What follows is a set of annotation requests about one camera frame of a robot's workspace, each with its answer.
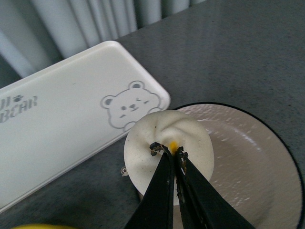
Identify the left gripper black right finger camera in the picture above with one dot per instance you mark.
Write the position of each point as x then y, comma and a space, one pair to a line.
201, 206

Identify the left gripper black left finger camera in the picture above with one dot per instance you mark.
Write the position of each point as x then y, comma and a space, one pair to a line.
155, 211

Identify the beige plate with black rim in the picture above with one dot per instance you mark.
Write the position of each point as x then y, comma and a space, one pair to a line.
253, 170

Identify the white steamed bun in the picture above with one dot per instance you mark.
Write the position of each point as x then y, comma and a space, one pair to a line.
172, 129

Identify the white bear print tray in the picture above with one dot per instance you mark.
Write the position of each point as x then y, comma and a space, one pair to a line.
55, 119

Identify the yellow rimmed bamboo steamer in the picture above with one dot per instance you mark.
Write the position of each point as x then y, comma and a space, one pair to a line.
39, 226

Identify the grey pleated curtain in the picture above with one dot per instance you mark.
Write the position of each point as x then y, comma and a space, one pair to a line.
35, 34

